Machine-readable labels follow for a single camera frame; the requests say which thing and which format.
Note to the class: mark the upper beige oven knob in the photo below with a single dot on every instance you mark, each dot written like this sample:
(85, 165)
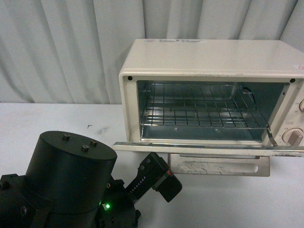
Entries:
(301, 106)

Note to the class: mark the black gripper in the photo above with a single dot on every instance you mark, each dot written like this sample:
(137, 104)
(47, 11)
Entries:
(116, 209)

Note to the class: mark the lower beige oven knob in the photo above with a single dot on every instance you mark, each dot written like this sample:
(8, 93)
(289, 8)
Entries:
(293, 136)

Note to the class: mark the wire oven rack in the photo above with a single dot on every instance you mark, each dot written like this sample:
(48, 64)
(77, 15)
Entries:
(201, 105)

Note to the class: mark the beige oven knob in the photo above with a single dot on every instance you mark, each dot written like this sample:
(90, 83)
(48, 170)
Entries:
(293, 136)
(301, 106)

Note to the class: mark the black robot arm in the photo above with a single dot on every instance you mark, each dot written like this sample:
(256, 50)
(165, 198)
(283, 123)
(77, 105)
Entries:
(69, 184)

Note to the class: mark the grey pleated curtain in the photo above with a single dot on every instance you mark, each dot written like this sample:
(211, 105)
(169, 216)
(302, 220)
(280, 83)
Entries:
(71, 51)

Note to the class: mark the cream toaster oven body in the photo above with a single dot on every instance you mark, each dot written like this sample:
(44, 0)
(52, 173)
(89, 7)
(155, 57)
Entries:
(271, 69)

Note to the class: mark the cream oven door with handle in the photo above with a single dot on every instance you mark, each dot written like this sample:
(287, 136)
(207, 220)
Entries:
(230, 160)

